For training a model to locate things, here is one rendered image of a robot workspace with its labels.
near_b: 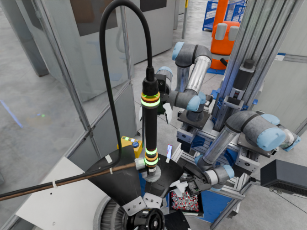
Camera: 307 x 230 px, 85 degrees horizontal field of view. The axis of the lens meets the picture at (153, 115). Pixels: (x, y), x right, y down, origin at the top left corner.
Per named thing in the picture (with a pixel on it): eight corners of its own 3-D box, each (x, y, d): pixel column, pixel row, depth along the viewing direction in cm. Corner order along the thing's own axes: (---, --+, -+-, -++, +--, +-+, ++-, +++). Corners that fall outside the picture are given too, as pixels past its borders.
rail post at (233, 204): (209, 229, 174) (235, 199, 121) (210, 224, 177) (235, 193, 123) (214, 230, 173) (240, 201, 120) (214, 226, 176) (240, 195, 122)
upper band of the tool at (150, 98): (144, 111, 39) (143, 101, 37) (140, 100, 42) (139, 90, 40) (161, 107, 40) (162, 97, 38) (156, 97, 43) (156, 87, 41)
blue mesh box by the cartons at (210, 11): (201, 30, 662) (206, 0, 595) (217, 23, 729) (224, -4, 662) (222, 35, 617) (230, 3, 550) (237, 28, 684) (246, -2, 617)
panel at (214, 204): (136, 196, 186) (130, 164, 141) (136, 195, 187) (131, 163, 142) (213, 224, 166) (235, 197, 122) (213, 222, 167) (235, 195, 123)
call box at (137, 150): (118, 154, 127) (116, 145, 119) (124, 143, 134) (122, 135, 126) (138, 159, 123) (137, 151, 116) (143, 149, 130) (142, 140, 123)
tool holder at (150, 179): (139, 186, 60) (137, 172, 53) (135, 169, 65) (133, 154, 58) (163, 179, 62) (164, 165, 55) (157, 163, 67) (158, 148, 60)
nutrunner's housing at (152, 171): (148, 182, 63) (142, 72, 32) (145, 173, 66) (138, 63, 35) (157, 180, 64) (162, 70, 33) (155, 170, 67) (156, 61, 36)
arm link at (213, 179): (211, 167, 91) (207, 173, 97) (204, 169, 90) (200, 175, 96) (219, 180, 86) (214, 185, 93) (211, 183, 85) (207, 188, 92)
